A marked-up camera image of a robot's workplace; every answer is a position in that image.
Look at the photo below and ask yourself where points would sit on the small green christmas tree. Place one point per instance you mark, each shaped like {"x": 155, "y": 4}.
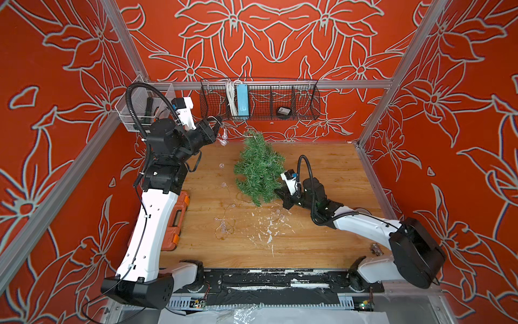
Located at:
{"x": 258, "y": 169}

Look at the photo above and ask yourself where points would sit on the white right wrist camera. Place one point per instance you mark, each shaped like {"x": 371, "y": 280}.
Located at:
{"x": 291, "y": 181}

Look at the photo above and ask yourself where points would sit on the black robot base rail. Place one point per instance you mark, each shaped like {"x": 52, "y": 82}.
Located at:
{"x": 275, "y": 285}

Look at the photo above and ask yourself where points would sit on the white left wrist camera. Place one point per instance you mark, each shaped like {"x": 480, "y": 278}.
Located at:
{"x": 183, "y": 108}

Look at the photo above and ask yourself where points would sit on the small black device in basket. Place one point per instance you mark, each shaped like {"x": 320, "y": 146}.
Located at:
{"x": 284, "y": 111}

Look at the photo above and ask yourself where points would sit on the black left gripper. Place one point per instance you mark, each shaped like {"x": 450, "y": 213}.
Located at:
{"x": 209, "y": 134}

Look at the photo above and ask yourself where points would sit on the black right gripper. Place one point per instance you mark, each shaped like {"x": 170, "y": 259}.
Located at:
{"x": 285, "y": 198}

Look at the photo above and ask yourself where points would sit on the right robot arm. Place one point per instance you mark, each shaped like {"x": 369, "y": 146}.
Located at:
{"x": 415, "y": 256}

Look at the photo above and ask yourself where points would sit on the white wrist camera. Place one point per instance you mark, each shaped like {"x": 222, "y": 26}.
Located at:
{"x": 291, "y": 181}
{"x": 183, "y": 108}

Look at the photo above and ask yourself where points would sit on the orange plastic tool case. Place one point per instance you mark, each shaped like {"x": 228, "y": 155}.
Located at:
{"x": 174, "y": 225}

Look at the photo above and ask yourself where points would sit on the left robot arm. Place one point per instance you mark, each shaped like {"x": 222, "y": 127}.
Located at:
{"x": 170, "y": 143}

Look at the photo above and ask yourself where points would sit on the dark tool in bin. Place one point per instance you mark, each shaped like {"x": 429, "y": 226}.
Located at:
{"x": 148, "y": 116}

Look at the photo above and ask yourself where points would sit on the black wire wall basket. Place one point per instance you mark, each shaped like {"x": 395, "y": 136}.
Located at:
{"x": 218, "y": 98}

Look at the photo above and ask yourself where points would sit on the teal box in basket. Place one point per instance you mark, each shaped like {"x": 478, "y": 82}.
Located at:
{"x": 242, "y": 101}

